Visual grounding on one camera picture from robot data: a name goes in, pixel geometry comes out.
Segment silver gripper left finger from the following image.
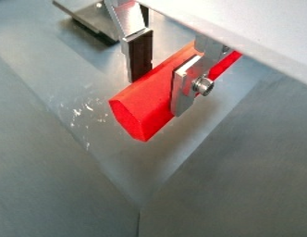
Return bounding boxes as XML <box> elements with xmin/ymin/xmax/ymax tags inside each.
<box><xmin>106</xmin><ymin>0</ymin><xmax>154</xmax><ymax>82</ymax></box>

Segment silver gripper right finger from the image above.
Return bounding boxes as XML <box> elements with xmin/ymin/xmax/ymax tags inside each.
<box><xmin>171</xmin><ymin>34</ymin><xmax>231</xmax><ymax>117</ymax></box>

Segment red hexagon rod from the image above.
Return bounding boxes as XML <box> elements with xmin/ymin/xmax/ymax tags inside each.
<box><xmin>110</xmin><ymin>43</ymin><xmax>242</xmax><ymax>142</ymax></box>

